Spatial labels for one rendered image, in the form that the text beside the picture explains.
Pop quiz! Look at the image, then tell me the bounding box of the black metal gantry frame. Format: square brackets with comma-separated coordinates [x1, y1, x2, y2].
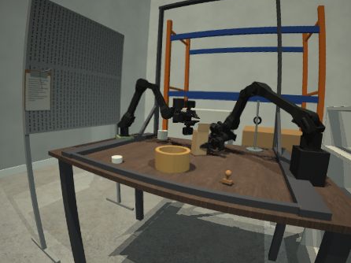
[136, 0, 282, 156]

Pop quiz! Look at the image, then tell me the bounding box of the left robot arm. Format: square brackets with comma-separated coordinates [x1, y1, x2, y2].
[210, 81, 325, 152]

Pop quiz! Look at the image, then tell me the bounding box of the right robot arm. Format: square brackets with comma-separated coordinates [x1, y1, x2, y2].
[117, 79, 185, 137]

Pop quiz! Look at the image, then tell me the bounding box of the white ruled paper sheet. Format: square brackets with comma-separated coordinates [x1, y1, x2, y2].
[25, 73, 50, 111]

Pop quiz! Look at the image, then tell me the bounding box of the brown cardboard box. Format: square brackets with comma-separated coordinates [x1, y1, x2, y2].
[190, 124, 211, 155]

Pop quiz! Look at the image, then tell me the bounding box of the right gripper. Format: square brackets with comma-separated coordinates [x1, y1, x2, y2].
[183, 100, 200, 135]

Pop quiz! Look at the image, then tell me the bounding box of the dark grey pegboard panel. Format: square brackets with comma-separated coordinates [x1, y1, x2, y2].
[24, 62, 121, 135]
[24, 0, 124, 78]

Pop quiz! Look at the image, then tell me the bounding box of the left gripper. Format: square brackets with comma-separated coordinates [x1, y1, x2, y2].
[200, 133, 226, 151]

